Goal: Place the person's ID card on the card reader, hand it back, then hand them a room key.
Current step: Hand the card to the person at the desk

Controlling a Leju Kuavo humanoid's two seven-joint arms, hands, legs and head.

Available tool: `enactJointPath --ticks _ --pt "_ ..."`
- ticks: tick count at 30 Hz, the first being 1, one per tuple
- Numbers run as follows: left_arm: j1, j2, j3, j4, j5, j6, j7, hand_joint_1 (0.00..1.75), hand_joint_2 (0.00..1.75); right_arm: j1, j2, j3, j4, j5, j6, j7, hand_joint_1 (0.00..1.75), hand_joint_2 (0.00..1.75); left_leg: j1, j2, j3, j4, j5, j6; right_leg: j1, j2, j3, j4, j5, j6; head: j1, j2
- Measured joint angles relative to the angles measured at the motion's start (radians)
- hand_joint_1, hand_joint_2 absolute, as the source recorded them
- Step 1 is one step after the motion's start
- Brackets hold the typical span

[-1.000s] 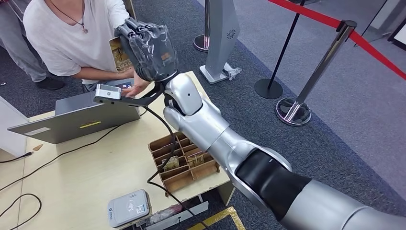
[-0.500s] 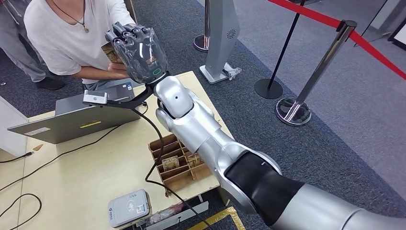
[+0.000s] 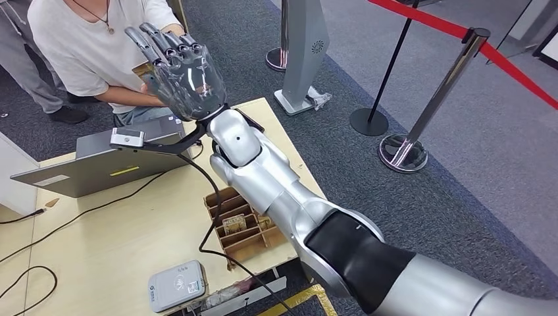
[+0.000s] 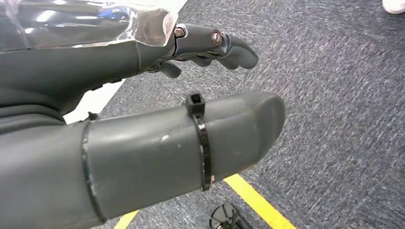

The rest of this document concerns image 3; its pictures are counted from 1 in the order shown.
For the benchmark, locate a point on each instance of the person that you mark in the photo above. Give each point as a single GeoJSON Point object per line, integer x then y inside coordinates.
{"type": "Point", "coordinates": [87, 52]}
{"type": "Point", "coordinates": [26, 65]}

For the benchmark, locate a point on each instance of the white table rail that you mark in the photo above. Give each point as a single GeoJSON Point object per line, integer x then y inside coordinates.
{"type": "Point", "coordinates": [261, 292]}

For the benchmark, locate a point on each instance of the yellow laptop label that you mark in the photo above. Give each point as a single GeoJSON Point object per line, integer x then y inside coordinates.
{"type": "Point", "coordinates": [124, 171]}

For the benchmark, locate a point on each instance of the grey display panel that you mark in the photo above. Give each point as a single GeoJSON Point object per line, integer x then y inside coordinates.
{"type": "Point", "coordinates": [536, 17]}

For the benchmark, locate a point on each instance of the white laptop sticker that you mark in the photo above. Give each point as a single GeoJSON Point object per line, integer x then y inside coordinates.
{"type": "Point", "coordinates": [51, 180]}

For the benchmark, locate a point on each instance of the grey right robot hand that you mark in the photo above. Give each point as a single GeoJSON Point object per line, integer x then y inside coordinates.
{"type": "Point", "coordinates": [192, 83]}

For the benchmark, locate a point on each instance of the person's left forearm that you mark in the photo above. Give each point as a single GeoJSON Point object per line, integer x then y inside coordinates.
{"type": "Point", "coordinates": [174, 29]}

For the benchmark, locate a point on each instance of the wooden card holder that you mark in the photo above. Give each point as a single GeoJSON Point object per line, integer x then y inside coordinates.
{"type": "Point", "coordinates": [244, 246]}

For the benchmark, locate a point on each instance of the yellow floor tape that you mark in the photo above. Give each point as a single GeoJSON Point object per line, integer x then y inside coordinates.
{"type": "Point", "coordinates": [305, 296]}

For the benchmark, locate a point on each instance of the hotel key card autumn print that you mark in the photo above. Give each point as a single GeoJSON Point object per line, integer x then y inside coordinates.
{"type": "Point", "coordinates": [234, 223]}
{"type": "Point", "coordinates": [264, 222]}

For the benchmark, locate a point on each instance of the red barrier belt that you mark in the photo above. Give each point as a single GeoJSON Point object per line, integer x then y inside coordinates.
{"type": "Point", "coordinates": [436, 22]}

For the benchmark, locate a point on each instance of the crumpled clear plastic bag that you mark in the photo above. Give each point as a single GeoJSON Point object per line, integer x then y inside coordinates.
{"type": "Point", "coordinates": [320, 99]}

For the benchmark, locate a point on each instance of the person's left hand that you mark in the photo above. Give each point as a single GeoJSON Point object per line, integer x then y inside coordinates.
{"type": "Point", "coordinates": [144, 87]}

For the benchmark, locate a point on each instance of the chrome stanchion post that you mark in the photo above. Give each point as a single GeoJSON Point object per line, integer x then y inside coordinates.
{"type": "Point", "coordinates": [275, 59]}
{"type": "Point", "coordinates": [436, 98]}

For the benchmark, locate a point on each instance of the white card reader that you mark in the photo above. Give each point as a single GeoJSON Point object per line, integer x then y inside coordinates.
{"type": "Point", "coordinates": [174, 285]}

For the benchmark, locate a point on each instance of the black stanchion post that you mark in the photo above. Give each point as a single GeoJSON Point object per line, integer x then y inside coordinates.
{"type": "Point", "coordinates": [368, 122]}

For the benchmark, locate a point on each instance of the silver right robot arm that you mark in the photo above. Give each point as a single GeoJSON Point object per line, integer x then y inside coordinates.
{"type": "Point", "coordinates": [261, 174]}

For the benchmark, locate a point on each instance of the black framed board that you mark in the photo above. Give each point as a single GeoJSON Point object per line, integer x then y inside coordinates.
{"type": "Point", "coordinates": [549, 52]}

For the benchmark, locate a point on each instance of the person's right forearm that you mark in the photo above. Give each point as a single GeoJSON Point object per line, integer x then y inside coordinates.
{"type": "Point", "coordinates": [126, 97]}

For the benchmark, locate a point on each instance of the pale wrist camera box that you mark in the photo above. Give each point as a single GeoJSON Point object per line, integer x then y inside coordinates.
{"type": "Point", "coordinates": [126, 137]}

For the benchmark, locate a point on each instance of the autumn tree print ID card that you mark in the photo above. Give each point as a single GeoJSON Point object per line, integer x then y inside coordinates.
{"type": "Point", "coordinates": [141, 69]}

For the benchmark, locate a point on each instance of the grey kiosk stand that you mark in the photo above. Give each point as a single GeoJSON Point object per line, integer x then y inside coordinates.
{"type": "Point", "coordinates": [305, 52]}

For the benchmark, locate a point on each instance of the white cabinet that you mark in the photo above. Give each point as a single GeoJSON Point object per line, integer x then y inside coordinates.
{"type": "Point", "coordinates": [17, 183]}

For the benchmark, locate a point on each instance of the grey laptop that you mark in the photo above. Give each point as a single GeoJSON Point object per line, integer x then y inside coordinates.
{"type": "Point", "coordinates": [87, 170]}

